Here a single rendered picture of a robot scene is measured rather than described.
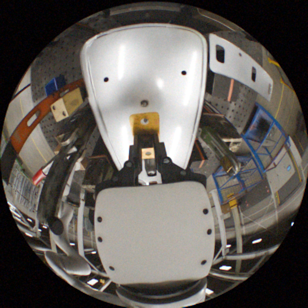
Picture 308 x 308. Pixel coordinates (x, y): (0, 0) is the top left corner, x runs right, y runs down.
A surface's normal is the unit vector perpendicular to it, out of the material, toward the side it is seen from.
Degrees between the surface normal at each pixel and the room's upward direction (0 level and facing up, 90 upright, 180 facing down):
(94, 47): 0
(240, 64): 0
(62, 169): 81
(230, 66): 0
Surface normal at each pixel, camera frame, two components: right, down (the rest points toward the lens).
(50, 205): 1.00, 0.03
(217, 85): 0.08, 0.75
